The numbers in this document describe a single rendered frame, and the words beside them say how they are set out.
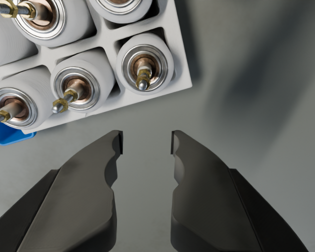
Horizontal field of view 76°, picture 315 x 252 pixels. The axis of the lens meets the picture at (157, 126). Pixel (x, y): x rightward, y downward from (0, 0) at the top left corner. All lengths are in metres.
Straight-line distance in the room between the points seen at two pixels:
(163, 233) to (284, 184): 0.55
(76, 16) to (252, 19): 0.44
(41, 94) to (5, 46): 0.09
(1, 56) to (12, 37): 0.04
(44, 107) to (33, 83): 0.04
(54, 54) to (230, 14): 0.43
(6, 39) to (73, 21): 0.11
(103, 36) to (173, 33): 0.13
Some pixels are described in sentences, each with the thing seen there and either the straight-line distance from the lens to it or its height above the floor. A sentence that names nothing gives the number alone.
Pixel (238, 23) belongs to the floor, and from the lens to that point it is 0.63.
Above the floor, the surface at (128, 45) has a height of 0.25.
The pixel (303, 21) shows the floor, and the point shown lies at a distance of 0.71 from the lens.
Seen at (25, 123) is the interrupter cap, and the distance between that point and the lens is 0.43.
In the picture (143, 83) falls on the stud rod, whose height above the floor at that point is 0.35.
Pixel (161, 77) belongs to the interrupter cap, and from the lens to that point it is 0.34.
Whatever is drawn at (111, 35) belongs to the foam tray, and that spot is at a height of 0.18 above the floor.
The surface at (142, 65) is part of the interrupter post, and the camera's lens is 0.31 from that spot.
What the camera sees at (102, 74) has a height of 0.24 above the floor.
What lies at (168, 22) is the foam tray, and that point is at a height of 0.18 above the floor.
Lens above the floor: 0.58
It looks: 62 degrees down
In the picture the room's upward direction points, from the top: 176 degrees clockwise
